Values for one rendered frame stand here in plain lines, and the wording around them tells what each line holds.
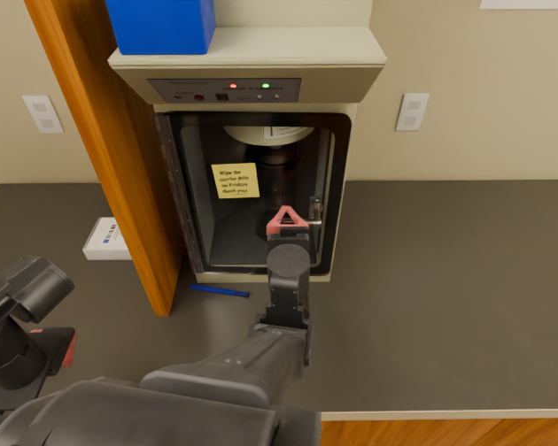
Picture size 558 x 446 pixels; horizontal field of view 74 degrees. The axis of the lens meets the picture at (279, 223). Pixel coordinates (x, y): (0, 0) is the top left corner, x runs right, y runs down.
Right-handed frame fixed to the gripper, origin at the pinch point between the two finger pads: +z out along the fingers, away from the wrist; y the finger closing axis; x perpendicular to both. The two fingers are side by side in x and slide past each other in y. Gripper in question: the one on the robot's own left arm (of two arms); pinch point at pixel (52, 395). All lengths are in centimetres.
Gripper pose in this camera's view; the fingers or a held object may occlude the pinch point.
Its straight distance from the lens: 68.9
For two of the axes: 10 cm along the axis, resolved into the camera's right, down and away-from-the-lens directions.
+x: -10.0, 0.1, -0.1
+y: -0.2, -7.0, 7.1
